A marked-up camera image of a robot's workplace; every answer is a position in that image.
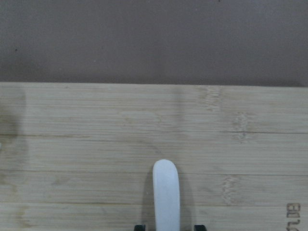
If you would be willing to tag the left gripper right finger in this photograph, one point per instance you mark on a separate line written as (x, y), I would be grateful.
(199, 227)

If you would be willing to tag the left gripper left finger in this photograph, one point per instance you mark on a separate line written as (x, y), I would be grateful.
(140, 227)

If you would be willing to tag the white ceramic spoon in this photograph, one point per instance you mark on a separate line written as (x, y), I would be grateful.
(166, 196)

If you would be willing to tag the wooden cutting board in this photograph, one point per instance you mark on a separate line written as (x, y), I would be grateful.
(79, 157)

